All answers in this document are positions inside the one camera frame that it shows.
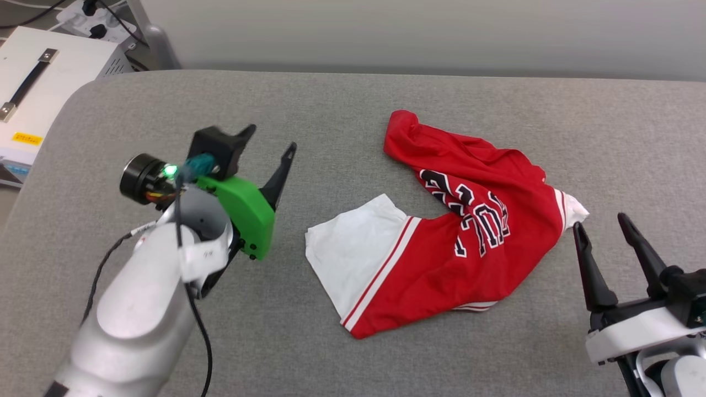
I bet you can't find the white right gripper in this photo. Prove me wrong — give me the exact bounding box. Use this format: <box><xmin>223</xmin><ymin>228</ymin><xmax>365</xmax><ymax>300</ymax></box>
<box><xmin>573</xmin><ymin>212</ymin><xmax>706</xmax><ymax>364</ymax></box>

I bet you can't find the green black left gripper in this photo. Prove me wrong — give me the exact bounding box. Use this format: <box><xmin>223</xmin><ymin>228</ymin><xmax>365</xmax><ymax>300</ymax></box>
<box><xmin>120</xmin><ymin>124</ymin><xmax>297</xmax><ymax>261</ymax></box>

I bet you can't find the red and white basketball jersey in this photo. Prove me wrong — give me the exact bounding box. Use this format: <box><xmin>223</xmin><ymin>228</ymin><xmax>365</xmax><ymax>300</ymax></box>
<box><xmin>305</xmin><ymin>110</ymin><xmax>590</xmax><ymax>340</ymax></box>

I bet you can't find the white power strip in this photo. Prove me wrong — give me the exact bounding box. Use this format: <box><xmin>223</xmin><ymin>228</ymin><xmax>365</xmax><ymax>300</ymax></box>
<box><xmin>55</xmin><ymin>0</ymin><xmax>138</xmax><ymax>45</ymax></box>

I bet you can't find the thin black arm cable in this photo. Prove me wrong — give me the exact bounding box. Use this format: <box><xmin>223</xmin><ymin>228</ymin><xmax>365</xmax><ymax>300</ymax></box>
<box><xmin>80</xmin><ymin>229</ymin><xmax>138</xmax><ymax>326</ymax></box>

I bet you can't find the white equipment box with handle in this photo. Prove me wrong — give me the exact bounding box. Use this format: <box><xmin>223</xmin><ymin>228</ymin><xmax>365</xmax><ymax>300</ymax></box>
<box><xmin>0</xmin><ymin>26</ymin><xmax>133</xmax><ymax>189</ymax></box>

